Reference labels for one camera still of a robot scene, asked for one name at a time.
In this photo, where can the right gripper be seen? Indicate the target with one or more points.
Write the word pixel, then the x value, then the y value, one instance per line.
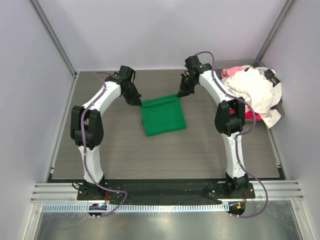
pixel 186 86

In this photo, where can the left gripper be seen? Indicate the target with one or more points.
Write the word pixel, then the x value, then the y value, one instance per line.
pixel 132 95

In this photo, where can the green t shirt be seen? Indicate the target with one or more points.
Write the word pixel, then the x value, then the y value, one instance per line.
pixel 162 114

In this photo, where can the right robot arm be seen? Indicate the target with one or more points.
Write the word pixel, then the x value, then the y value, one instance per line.
pixel 229 119

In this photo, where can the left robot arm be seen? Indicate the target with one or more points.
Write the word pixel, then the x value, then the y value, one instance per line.
pixel 87 131

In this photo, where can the clear plastic bin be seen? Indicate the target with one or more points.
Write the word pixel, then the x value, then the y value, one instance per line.
pixel 275 105

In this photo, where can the pink t shirt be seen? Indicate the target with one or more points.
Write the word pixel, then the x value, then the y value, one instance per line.
pixel 227 72

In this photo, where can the white t shirt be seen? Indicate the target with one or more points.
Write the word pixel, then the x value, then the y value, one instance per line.
pixel 257 92

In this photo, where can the red t shirt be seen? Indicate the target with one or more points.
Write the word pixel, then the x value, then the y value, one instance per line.
pixel 249 116

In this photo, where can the left aluminium corner post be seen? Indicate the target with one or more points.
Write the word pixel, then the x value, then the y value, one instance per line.
pixel 52 35

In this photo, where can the aluminium corner post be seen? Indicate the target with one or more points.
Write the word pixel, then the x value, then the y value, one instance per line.
pixel 52 35
pixel 277 25

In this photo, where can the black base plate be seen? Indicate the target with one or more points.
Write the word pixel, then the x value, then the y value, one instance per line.
pixel 166 192

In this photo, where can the right aluminium corner post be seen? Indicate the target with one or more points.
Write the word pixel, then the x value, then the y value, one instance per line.
pixel 277 25

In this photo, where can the aluminium rail frame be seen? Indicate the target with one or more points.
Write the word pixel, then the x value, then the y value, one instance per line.
pixel 274 190

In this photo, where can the white slotted cable duct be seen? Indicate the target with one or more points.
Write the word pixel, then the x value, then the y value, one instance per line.
pixel 105 208

